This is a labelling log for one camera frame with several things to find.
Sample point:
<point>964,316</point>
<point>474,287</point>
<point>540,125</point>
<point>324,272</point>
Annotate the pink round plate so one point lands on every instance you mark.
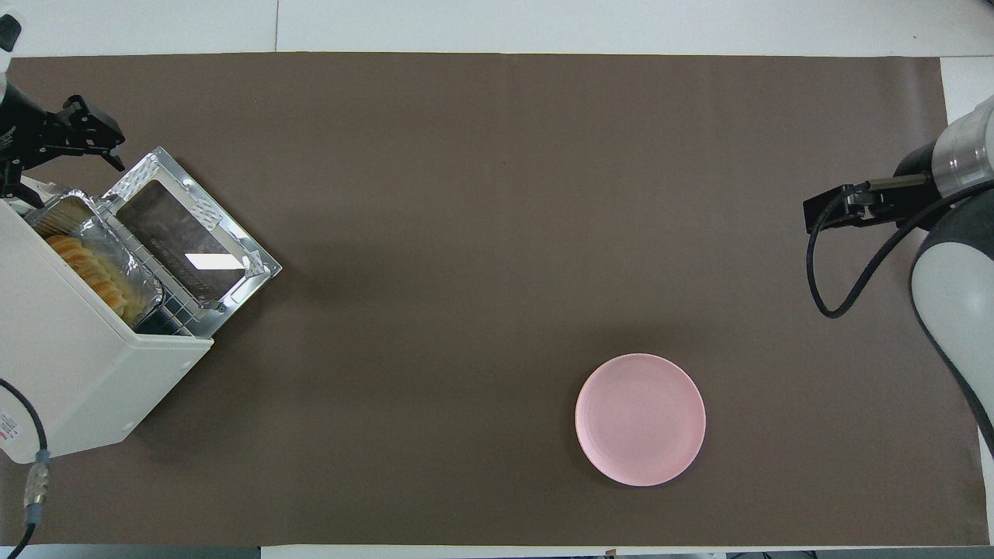
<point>641,419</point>

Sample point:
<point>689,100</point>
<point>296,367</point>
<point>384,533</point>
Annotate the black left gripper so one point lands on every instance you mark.
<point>27,128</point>

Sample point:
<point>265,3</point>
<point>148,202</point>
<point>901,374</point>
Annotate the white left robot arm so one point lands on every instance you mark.
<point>8,32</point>

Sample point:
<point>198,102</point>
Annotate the brown table mat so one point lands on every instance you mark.
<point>466,194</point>

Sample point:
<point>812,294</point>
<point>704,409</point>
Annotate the glass oven door metal frame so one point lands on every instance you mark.
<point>155,167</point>

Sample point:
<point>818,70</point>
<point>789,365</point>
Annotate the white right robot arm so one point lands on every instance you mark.
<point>955,310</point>

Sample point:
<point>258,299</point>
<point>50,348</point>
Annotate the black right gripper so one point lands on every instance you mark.
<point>916,194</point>

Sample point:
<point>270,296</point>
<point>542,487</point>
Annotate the cream toaster oven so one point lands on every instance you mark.
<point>62,349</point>

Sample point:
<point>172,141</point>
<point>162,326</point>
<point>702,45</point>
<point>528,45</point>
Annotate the yellow sliced bread loaf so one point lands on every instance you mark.
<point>85,268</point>

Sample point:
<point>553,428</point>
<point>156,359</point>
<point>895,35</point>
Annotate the aluminium foil tray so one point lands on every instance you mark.
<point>109,233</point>

